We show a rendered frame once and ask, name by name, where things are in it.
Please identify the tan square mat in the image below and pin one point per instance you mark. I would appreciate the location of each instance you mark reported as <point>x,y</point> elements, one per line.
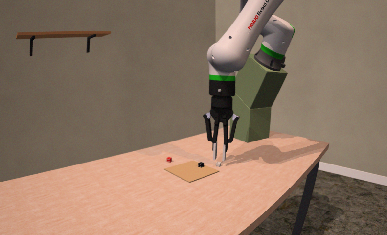
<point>190,171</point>

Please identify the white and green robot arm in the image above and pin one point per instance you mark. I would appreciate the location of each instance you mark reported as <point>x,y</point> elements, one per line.
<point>231,52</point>

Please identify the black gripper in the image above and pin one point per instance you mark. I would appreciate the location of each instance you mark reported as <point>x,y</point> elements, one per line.
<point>221,111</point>

